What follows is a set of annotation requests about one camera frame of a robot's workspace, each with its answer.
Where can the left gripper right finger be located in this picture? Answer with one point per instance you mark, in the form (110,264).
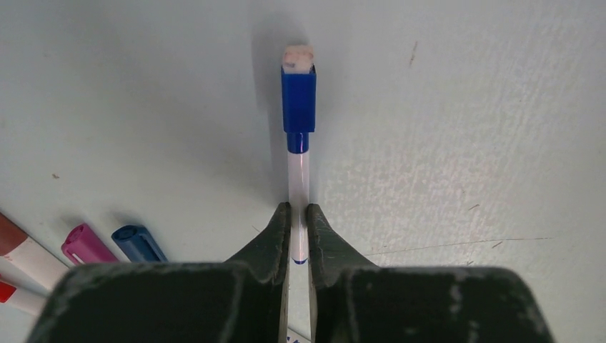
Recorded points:
(354,300)

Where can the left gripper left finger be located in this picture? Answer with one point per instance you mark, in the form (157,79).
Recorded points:
(243,299)

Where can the dark blue cap pen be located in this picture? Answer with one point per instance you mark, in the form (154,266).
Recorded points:
(298,81)

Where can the navy blue cap pen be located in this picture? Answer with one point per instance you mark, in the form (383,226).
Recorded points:
(138,244)

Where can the purple pen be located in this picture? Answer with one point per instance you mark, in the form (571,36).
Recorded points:
(82,246)

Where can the maroon pen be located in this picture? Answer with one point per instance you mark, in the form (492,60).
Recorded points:
(27,255)

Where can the red pen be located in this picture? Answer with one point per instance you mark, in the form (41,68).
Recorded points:
(21,299)

